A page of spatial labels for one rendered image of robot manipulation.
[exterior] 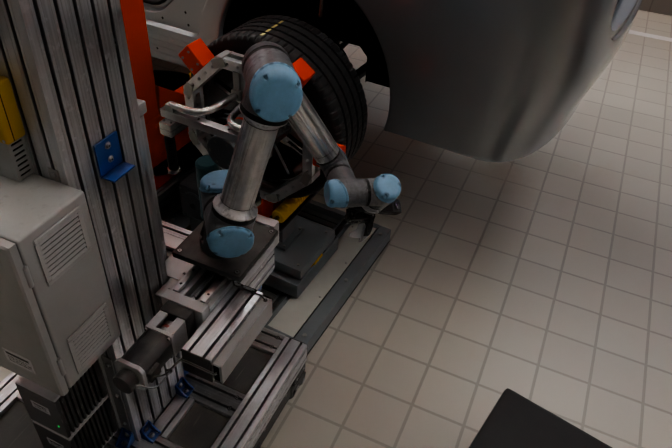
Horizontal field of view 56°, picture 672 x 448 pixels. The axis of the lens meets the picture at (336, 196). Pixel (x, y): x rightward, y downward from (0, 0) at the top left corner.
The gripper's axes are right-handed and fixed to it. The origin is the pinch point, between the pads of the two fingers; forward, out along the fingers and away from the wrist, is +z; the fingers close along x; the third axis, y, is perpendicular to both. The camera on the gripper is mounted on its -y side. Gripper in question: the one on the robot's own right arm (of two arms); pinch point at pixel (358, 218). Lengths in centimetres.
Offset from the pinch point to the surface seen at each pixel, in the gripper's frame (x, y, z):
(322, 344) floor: 35, -2, 74
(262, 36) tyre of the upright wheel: -65, 23, 3
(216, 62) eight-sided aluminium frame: -59, 38, 11
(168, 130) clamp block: -38, 55, 18
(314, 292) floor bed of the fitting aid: 13, -3, 80
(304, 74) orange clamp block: -46.4, 13.2, -6.3
